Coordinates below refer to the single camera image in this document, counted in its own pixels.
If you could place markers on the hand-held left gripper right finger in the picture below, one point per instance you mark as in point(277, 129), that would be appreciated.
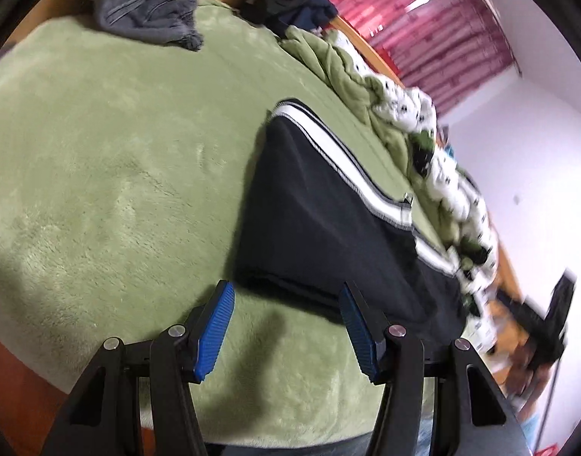
point(359, 337)

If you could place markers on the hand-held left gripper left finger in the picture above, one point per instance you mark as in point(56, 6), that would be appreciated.
point(214, 327)

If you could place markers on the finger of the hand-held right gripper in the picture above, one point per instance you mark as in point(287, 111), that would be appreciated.
point(521, 312)
point(563, 299)

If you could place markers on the black pants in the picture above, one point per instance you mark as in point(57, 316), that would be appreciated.
point(328, 228)

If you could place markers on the person's right hand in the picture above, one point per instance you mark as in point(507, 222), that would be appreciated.
point(521, 365)

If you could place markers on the white floral pillow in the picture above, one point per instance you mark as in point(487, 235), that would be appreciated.
point(485, 330)

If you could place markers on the cluttered desk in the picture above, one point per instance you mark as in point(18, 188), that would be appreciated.
point(447, 145)

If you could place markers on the green fleece bed blanket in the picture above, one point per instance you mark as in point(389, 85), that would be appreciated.
point(105, 175)

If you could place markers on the crumpled green fleece blanket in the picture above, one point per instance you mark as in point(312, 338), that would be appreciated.
point(328, 61)

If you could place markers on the grey jeans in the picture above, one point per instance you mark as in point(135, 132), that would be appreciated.
point(148, 9)

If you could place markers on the navy garment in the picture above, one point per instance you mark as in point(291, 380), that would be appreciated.
point(314, 9)

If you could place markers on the wooden bed frame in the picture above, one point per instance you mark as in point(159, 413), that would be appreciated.
point(366, 42)

